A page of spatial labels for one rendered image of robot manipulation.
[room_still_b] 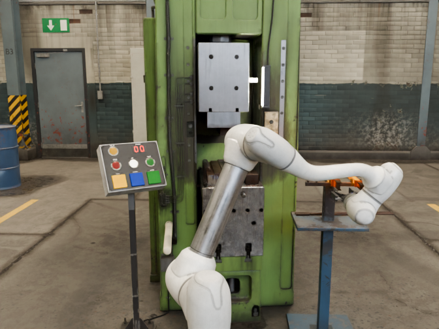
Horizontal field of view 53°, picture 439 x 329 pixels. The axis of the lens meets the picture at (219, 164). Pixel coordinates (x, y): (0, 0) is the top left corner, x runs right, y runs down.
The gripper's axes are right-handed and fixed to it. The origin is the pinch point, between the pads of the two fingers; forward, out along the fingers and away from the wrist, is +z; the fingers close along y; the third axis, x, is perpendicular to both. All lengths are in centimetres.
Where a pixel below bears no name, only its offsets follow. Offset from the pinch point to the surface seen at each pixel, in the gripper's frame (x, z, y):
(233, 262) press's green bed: -58, 42, -56
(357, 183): 1.1, 13.8, 10.6
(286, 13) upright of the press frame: 95, 66, -25
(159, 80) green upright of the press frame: 54, 55, -102
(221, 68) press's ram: 61, 46, -64
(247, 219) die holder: -29, 42, -47
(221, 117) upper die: 32, 46, -64
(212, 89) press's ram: 49, 46, -69
